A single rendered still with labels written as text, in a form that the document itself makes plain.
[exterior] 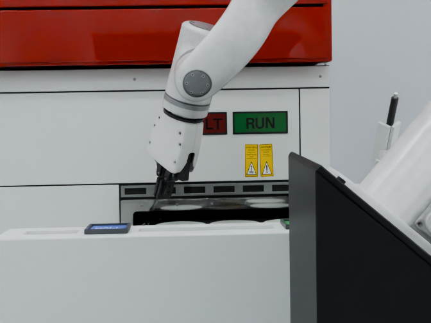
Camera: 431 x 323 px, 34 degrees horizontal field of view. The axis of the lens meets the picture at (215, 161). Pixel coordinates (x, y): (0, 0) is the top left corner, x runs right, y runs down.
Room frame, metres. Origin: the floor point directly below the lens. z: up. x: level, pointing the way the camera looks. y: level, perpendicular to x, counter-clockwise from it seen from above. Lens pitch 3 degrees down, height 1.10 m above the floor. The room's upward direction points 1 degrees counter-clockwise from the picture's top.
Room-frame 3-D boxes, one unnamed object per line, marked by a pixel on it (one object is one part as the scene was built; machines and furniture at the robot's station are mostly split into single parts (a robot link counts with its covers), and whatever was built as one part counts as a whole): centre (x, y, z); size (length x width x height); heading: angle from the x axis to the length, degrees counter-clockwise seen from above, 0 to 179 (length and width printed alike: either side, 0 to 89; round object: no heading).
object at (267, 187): (1.53, -0.02, 0.96); 0.44 x 0.01 x 0.02; 92
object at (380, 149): (1.21, -0.29, 1.03); 0.06 x 0.04 x 0.13; 2
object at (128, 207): (1.52, -0.02, 0.89); 0.44 x 0.02 x 0.10; 92
